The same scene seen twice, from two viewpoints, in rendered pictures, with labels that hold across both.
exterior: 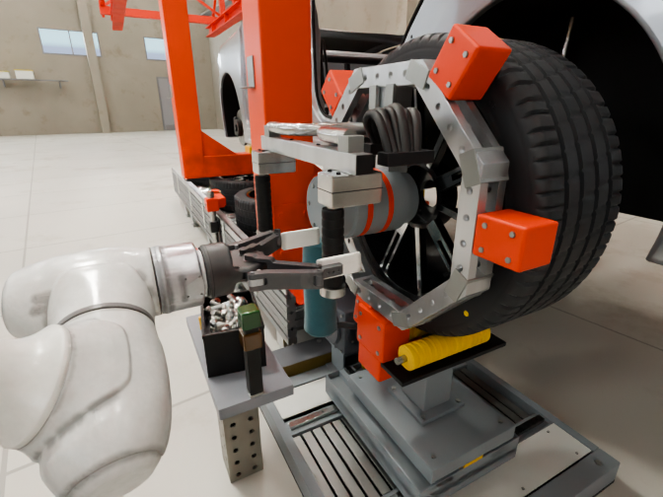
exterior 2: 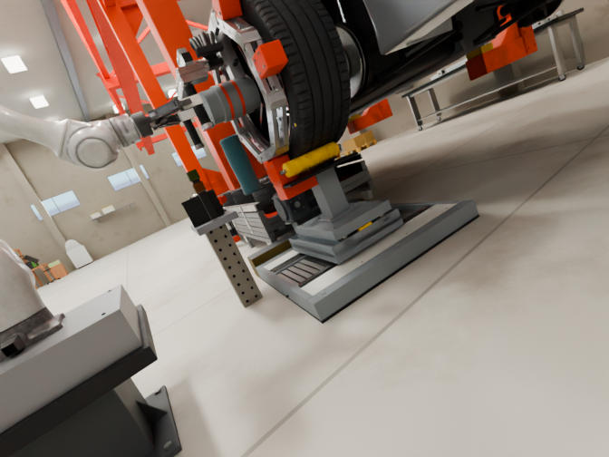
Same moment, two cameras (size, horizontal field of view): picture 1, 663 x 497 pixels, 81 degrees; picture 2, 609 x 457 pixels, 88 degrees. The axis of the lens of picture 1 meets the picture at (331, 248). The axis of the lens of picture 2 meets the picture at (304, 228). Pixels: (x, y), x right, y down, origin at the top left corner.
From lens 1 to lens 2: 0.80 m
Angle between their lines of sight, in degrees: 12
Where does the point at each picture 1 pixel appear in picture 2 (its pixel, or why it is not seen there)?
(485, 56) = not seen: outside the picture
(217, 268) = (137, 117)
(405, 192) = (245, 82)
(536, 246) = (271, 53)
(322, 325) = (249, 185)
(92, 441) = (79, 134)
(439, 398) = (341, 207)
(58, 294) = not seen: hidden behind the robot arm
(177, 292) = (121, 128)
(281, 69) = not seen: hidden behind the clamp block
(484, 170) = (243, 36)
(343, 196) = (186, 75)
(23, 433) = (59, 140)
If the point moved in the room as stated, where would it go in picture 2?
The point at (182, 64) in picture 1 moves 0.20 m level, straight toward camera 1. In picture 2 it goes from (175, 131) to (172, 128)
